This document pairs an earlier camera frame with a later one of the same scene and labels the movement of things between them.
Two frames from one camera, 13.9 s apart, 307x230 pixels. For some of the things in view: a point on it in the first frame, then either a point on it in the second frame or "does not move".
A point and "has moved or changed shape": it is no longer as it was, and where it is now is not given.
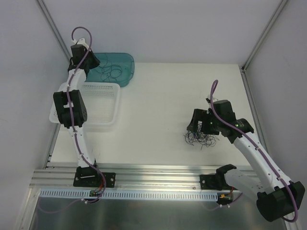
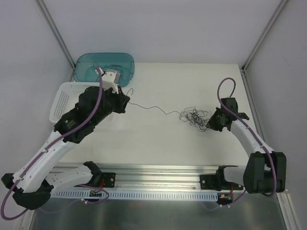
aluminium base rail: x=58 y=174 does not move
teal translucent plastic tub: x=117 y=67 does not move
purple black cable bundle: x=206 y=140 has moved or changed shape
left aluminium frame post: x=45 y=11 does not move
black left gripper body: x=92 y=62 -> x=120 y=102
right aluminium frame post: x=280 y=6 does not move
